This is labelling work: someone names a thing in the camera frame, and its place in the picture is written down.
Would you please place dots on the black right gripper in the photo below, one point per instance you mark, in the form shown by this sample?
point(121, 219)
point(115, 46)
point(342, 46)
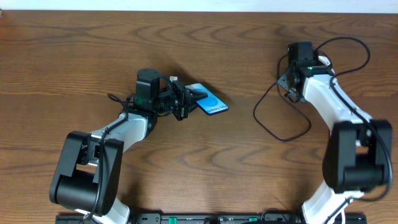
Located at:
point(286, 81)

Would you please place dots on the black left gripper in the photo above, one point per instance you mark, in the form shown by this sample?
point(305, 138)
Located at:
point(181, 100)

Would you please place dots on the blue screen smartphone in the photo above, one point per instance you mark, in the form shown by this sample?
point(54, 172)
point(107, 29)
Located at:
point(211, 105)

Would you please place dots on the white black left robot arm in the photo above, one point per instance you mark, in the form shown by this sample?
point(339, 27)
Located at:
point(87, 175)

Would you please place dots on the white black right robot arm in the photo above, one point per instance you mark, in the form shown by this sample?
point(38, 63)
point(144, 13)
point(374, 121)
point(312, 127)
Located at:
point(358, 154)

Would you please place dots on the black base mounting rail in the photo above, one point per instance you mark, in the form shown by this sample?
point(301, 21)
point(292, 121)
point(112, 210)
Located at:
point(156, 218)

